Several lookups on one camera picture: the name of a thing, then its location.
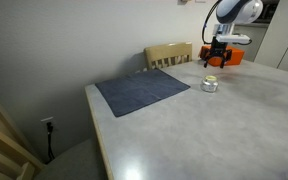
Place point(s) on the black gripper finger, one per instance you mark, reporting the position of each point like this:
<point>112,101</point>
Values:
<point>223,61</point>
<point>205,62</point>

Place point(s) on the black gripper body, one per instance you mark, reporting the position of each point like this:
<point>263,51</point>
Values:
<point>219,49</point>

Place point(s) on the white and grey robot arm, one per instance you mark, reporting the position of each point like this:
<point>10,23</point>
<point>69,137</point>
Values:
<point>228,14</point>

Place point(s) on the silver jar with yellow candle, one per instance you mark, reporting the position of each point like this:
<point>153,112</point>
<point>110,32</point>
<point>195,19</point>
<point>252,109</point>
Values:
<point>209,84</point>

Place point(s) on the orange cardboard box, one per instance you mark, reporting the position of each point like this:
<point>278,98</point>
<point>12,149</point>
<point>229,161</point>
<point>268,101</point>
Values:
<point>236,57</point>

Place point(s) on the dark blue cloth mat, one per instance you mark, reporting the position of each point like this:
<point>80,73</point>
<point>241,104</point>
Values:
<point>135,91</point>

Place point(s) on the light wooden chair near left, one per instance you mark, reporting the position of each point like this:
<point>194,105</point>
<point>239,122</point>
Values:
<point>17,159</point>

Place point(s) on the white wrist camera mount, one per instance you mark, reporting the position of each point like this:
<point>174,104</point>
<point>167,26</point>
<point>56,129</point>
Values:
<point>223,33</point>

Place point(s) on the white wall power outlet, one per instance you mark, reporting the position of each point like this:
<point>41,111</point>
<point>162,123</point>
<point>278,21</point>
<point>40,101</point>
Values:
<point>44,122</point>

